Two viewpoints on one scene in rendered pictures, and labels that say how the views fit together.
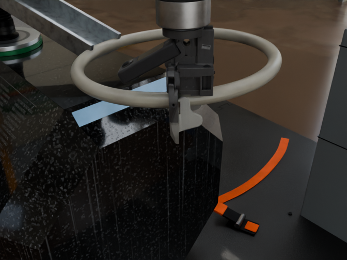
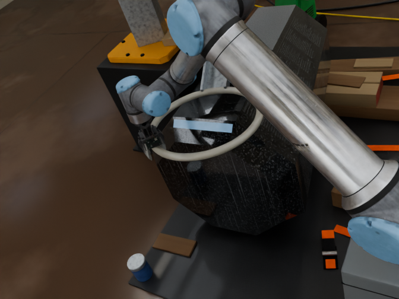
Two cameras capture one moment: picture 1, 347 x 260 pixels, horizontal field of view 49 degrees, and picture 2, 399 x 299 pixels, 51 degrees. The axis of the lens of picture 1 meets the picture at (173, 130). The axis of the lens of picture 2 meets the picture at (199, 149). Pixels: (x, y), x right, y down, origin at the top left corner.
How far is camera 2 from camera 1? 1.68 m
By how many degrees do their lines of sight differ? 66
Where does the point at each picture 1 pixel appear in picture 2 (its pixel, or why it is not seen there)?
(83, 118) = (177, 124)
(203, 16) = (133, 120)
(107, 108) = (189, 124)
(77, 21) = not seen: hidden behind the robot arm
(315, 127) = not seen: outside the picture
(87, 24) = not seen: hidden behind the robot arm
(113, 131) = (184, 137)
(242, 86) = (164, 155)
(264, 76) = (178, 157)
